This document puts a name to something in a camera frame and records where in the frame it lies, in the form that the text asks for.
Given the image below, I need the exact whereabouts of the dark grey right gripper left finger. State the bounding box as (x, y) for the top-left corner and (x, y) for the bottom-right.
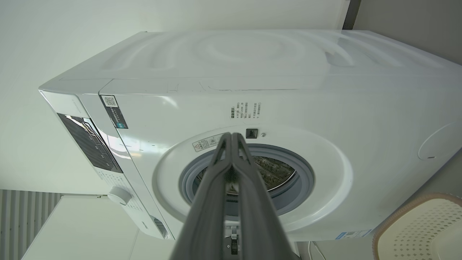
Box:
(170, 133), (232, 260)

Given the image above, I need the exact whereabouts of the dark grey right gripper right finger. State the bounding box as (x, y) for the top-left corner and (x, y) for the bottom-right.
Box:
(233, 133), (300, 260)

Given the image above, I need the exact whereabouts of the beige perforated laundry basket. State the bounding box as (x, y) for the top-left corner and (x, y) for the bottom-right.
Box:
(372, 192), (462, 260)

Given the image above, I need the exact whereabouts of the metal door hinge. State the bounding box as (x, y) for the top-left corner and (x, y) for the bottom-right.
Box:
(226, 224), (240, 255)

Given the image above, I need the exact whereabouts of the steel perforated drum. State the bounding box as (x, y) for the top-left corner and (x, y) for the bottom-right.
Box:
(195, 156), (297, 197)

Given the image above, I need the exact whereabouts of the white detergent drawer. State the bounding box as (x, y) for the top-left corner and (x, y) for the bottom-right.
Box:
(137, 213), (172, 239)

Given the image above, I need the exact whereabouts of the grey rubber door gasket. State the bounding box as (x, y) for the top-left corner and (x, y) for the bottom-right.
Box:
(179, 143), (315, 217)

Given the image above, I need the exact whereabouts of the grey warning label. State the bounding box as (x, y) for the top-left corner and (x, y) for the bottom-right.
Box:
(192, 133), (226, 152)

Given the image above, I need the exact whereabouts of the white control knob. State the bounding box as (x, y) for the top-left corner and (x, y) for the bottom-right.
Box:
(107, 186), (132, 206)

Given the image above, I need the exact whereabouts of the blue energy label sticker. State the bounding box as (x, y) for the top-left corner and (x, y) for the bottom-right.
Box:
(335, 229), (372, 240)

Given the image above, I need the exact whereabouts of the small printed text label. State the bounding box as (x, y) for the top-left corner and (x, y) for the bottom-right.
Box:
(230, 102), (262, 120)

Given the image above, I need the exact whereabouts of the white cabinet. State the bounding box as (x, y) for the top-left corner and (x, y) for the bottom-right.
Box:
(22, 195), (177, 260)

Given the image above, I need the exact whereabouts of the white front-load washing machine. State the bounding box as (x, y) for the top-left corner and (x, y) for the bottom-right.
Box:
(39, 30), (462, 242)

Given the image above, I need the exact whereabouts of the black control panel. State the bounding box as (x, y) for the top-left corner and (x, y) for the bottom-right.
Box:
(57, 113), (123, 174)

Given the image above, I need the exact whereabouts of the black QR code sticker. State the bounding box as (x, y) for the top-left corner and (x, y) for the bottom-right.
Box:
(100, 95), (129, 130)

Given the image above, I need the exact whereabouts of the grey slatted panel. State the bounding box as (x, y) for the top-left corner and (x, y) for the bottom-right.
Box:
(0, 190), (62, 260)

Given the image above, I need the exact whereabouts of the round filter cover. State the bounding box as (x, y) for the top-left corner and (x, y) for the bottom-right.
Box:
(418, 121), (462, 160)

